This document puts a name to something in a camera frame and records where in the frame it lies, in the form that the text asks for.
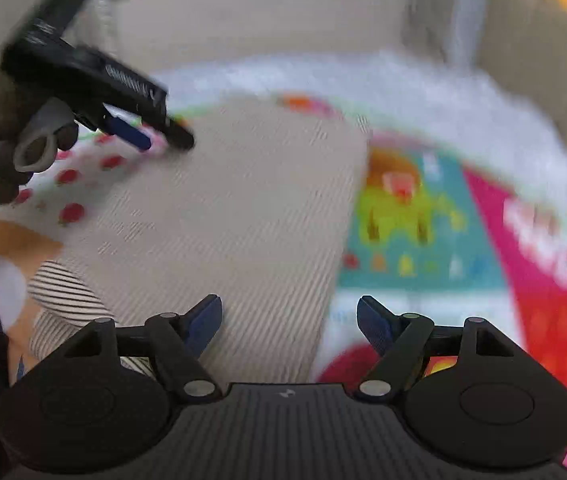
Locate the light blue pillow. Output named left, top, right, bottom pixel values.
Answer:
left=451, top=0, right=491, bottom=63

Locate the beige striped shirt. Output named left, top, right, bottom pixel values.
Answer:
left=28, top=100, right=371, bottom=386

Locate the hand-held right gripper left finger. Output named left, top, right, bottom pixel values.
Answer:
left=64, top=294, right=224, bottom=403

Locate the person's left hand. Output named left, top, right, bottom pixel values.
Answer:
left=0, top=66, right=80, bottom=206

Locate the beige padded headboard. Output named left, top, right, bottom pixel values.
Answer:
left=478, top=0, right=567, bottom=131

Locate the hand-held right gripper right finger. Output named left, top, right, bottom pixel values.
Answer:
left=355, top=295, right=514, bottom=402

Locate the colourful cartoon play mat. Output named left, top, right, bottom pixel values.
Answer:
left=0, top=92, right=567, bottom=480

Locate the white quilted bed cover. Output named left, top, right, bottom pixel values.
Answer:
left=154, top=50, right=567, bottom=241

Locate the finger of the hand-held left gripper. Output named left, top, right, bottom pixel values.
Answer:
left=138, top=110, right=196, bottom=151
left=101, top=112, right=153, bottom=152

